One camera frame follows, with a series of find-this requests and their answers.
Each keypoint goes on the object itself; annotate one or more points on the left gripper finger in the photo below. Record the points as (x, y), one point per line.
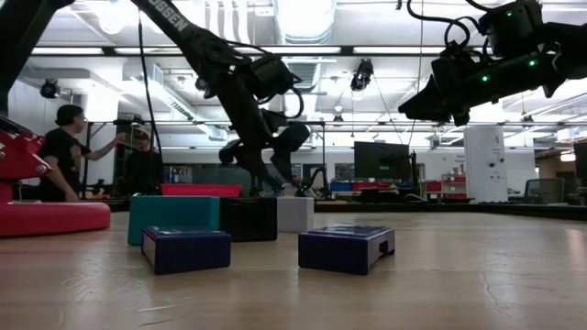
(285, 160)
(258, 167)

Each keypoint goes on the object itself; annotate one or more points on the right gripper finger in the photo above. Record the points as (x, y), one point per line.
(428, 103)

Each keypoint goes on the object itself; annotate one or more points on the background black robot arm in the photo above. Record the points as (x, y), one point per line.
(316, 176)

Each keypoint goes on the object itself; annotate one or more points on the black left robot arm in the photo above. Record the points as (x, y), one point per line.
(183, 27)

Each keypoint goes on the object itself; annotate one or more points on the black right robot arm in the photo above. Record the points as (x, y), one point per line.
(564, 46)

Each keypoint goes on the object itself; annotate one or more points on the grey mesh office chair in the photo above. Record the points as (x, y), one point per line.
(543, 190)

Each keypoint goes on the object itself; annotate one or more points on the person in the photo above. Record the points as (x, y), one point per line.
(144, 169)
(62, 151)
(295, 188)

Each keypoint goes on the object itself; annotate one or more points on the black plastic box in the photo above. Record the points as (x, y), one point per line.
(247, 217)

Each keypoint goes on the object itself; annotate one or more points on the white digital clock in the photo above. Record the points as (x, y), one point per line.
(295, 214)

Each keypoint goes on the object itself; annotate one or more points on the red plastic mesh basket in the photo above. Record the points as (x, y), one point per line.
(202, 190)

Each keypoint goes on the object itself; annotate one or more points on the black overhead beam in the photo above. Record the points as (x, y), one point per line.
(380, 50)

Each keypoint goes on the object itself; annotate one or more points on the black monitor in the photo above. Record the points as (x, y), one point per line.
(380, 160)

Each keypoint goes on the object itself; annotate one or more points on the white round column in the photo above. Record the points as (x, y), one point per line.
(486, 165)

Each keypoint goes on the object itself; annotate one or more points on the red storage shelf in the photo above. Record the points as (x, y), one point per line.
(447, 185)

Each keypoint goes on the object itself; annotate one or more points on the teal plastic box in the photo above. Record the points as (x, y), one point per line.
(174, 213)

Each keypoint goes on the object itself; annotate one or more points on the dark blue plastic box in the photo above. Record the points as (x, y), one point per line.
(344, 252)
(188, 252)

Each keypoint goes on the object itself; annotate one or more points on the red desk lamp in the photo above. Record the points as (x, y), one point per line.
(55, 220)

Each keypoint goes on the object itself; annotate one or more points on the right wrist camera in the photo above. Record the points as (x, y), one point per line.
(461, 52)

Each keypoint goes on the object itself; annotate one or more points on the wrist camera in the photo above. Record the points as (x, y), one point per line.
(461, 52)
(270, 75)

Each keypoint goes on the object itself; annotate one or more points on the black background rig frame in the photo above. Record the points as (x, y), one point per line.
(324, 156)

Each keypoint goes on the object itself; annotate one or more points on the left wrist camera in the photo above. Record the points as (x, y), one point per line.
(270, 75)

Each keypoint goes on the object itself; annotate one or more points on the black ceiling camera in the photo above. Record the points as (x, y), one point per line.
(362, 75)
(49, 89)

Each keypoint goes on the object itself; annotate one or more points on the silver ventilation duct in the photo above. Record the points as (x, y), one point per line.
(305, 18)

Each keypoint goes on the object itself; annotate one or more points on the black aluminium table frame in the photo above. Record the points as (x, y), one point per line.
(504, 211)

